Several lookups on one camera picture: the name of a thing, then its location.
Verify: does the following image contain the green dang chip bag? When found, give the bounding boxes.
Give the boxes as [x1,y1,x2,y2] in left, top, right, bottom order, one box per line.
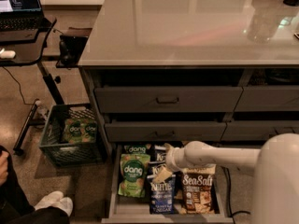
[118,154,150,198]
[124,144,151,154]

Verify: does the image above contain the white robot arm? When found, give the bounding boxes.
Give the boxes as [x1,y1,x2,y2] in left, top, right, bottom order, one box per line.
[154,133,299,224]

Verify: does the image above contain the rear blue Kettle chip bag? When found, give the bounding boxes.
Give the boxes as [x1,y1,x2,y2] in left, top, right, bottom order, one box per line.
[154,146,166,161]

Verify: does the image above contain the blue kettle chip bag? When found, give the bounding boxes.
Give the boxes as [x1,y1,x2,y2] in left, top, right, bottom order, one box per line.
[147,175,176,214]
[154,146,166,161]
[148,161,165,175]

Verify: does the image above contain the middle blue Kettle chip bag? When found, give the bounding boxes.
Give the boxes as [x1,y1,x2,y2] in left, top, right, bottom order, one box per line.
[148,161,165,175]

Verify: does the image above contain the middle left grey drawer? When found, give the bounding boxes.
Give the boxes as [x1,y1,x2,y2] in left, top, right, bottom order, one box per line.
[105,120,226,142]

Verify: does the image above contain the grey drawer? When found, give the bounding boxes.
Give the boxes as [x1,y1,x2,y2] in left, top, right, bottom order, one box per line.
[235,86,299,112]
[105,120,226,142]
[221,120,299,141]
[94,86,242,113]

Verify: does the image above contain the front Late July chip bag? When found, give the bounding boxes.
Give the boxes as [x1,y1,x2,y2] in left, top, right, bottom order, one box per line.
[180,165,216,214]

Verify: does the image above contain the front blue Kettle chip bag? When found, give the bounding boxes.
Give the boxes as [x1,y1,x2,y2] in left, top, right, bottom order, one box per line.
[147,175,176,214]

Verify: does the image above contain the open bottom left drawer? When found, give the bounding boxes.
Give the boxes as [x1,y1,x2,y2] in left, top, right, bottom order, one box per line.
[101,143,234,224]

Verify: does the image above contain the middle right grey drawer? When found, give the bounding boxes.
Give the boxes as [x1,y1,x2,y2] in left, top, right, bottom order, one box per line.
[221,120,299,141]

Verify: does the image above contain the top left grey drawer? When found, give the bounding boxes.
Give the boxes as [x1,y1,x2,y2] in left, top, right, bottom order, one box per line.
[94,86,242,113]

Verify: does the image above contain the grey counter cabinet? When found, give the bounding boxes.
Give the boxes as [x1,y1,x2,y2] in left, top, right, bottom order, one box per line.
[79,0,299,151]

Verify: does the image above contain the top right grey drawer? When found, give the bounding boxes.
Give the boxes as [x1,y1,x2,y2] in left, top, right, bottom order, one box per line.
[235,86,299,112]

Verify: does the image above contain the dark box beside counter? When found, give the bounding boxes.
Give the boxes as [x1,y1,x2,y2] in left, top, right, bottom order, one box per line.
[56,27,92,68]

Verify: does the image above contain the seated person's hand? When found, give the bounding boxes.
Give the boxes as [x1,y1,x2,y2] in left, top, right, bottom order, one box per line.
[0,151,9,186]

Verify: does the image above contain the dang bags in crate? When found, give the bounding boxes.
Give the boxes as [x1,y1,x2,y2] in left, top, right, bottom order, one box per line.
[62,118,97,144]

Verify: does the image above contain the green plastic crate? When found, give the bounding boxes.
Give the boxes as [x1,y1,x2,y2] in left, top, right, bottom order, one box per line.
[39,104,107,168]

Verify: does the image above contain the white shoes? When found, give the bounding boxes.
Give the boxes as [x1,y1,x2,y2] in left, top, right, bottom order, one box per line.
[35,190,73,217]

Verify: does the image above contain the black trouser leg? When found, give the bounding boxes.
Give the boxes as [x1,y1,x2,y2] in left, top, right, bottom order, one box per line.
[0,146,70,224]

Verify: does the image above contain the black laptop stand table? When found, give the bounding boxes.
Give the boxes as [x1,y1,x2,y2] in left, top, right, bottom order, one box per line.
[0,15,64,156]

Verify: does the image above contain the white computer mouse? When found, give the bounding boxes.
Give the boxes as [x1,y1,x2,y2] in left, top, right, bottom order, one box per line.
[0,50,16,60]

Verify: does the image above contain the black laptop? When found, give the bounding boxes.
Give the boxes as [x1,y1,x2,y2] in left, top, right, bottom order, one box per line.
[0,0,44,44]

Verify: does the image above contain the black floor cable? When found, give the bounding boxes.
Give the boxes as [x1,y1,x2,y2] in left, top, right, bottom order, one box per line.
[222,166,252,224]

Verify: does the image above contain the black cable left floor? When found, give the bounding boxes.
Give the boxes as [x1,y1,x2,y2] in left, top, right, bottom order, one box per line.
[2,66,36,106]

